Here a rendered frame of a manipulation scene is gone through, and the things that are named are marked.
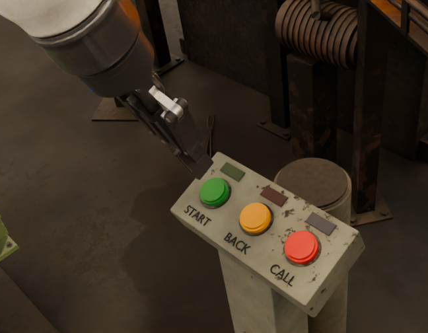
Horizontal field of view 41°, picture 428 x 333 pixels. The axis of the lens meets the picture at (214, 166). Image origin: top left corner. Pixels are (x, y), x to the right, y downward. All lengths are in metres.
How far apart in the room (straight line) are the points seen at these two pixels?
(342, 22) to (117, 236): 0.81
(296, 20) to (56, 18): 0.90
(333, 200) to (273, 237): 0.17
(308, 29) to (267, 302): 0.70
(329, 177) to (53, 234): 0.97
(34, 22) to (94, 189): 1.29
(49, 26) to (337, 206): 0.53
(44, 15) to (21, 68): 1.99
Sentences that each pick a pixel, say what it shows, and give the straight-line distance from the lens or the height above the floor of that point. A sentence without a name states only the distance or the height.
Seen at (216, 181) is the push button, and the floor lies 0.61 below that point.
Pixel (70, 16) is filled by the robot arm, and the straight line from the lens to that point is 0.48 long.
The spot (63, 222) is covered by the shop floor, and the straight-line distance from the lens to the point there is 1.68.
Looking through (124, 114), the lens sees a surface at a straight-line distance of 1.98.
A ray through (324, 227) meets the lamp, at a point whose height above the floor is 0.61.
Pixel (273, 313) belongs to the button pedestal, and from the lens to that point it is 0.79.
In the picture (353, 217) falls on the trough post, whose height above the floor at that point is 0.02.
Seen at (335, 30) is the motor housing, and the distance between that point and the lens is 1.26.
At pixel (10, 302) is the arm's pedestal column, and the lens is 1.53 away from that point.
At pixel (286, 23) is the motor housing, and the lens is 1.33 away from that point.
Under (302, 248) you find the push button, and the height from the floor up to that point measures 0.61.
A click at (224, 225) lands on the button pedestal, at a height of 0.59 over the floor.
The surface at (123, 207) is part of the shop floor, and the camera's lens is 1.65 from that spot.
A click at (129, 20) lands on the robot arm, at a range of 0.51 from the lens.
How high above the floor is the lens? 1.14
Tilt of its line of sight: 42 degrees down
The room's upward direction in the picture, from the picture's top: 10 degrees counter-clockwise
